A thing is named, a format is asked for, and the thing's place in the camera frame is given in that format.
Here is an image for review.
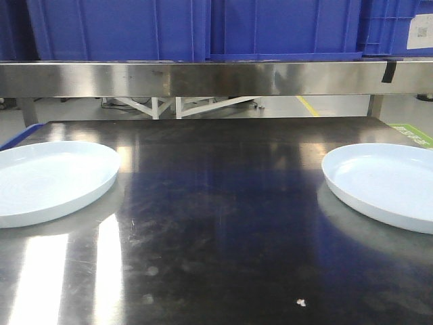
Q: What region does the blue plastic bin middle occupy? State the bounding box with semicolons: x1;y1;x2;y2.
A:
210;1;362;61

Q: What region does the steel shelf post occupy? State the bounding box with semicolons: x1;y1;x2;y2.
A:
16;97;39;127
367;95;384;118

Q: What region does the steel shelf post right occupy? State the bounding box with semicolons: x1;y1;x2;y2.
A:
367;95;384;118

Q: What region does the white paper label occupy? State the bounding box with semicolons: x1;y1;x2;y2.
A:
407;14;433;49

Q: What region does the white metal frame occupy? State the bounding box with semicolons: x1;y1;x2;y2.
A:
101;96;260;120

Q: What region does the black tape strip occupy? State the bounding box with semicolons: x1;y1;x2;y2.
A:
382;61;397;83

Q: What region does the steel shelf post left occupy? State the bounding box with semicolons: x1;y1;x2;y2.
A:
16;97;39;127

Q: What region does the blue crate with label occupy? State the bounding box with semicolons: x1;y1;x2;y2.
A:
357;0;432;57

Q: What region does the stainless steel shelf rail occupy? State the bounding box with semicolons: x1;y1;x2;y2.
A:
1;58;432;98

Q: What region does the light blue plate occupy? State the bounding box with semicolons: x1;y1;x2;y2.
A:
321;143;432;234
1;141;121;228

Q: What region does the large blue plastic bin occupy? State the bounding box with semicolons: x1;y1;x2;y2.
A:
26;1;210;62

